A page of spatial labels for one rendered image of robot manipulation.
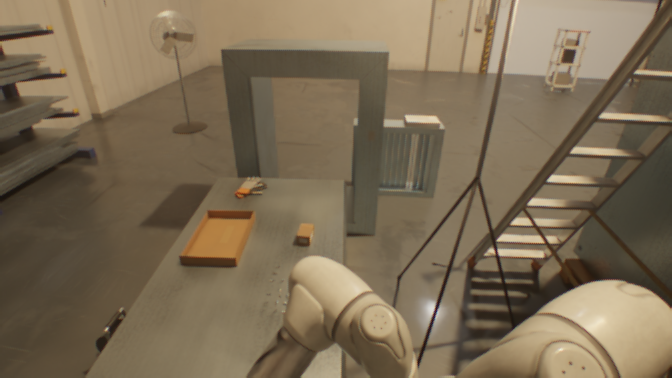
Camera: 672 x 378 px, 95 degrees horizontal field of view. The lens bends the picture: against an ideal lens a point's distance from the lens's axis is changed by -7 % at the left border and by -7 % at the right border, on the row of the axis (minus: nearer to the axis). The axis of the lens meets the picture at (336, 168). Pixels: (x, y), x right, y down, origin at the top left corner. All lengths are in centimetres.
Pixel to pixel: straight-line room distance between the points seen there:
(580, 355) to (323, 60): 224
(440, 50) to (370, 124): 806
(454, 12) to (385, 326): 1005
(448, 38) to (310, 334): 1002
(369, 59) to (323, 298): 192
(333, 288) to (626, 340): 48
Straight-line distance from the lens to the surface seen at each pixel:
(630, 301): 57
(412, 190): 364
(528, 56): 1145
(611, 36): 1250
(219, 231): 211
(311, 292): 75
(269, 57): 251
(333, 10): 1023
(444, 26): 1041
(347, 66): 243
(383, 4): 1019
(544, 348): 43
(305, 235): 189
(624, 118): 186
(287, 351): 80
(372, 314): 66
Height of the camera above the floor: 189
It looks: 27 degrees down
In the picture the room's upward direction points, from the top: 1 degrees clockwise
